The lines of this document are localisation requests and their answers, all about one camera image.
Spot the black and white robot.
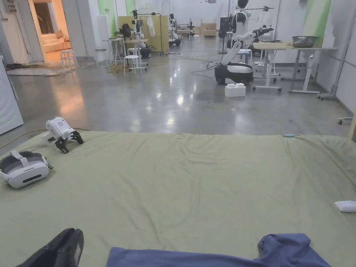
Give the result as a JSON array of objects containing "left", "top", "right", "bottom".
[{"left": 168, "top": 13, "right": 182, "bottom": 48}]

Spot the white round stool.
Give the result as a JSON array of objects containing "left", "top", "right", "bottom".
[
  {"left": 123, "top": 55, "right": 143, "bottom": 76},
  {"left": 60, "top": 50, "right": 79, "bottom": 70}
]

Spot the wooden table with grey basin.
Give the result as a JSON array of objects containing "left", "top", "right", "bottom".
[{"left": 251, "top": 35, "right": 339, "bottom": 94}]

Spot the white headset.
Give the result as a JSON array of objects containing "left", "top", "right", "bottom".
[{"left": 0, "top": 150, "right": 54, "bottom": 189}]

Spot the bed with pale green sheet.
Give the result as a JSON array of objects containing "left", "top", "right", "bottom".
[{"left": 0, "top": 130, "right": 356, "bottom": 267}]

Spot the spare hand-held gripper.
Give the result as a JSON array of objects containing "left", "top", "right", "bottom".
[{"left": 41, "top": 116, "right": 84, "bottom": 154}]

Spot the white folding table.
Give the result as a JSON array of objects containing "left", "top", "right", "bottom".
[{"left": 102, "top": 37, "right": 125, "bottom": 67}]

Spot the yellow floor cable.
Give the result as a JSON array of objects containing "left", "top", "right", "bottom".
[{"left": 0, "top": 127, "right": 91, "bottom": 149}]

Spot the dark blue shirt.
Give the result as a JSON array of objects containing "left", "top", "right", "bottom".
[{"left": 107, "top": 233, "right": 332, "bottom": 267}]

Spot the clothes rack with white shirt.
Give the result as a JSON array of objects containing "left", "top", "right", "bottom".
[{"left": 137, "top": 12, "right": 165, "bottom": 57}]

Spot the small white device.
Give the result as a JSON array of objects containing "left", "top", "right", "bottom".
[{"left": 334, "top": 200, "right": 356, "bottom": 213}]

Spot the white wheeled humanoid robot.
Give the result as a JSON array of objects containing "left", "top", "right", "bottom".
[{"left": 214, "top": 0, "right": 275, "bottom": 86}]

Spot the wooden carton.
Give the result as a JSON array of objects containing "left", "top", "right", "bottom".
[{"left": 200, "top": 23, "right": 217, "bottom": 38}]

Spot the white sofa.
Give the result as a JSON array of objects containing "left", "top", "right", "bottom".
[{"left": 42, "top": 30, "right": 72, "bottom": 54}]

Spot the white washing machine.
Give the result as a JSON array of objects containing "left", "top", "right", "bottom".
[{"left": 0, "top": 55, "right": 24, "bottom": 136}]

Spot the white robot with black arms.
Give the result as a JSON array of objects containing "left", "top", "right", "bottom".
[{"left": 119, "top": 9, "right": 152, "bottom": 59}]

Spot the white box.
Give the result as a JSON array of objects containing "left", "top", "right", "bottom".
[{"left": 224, "top": 82, "right": 247, "bottom": 98}]

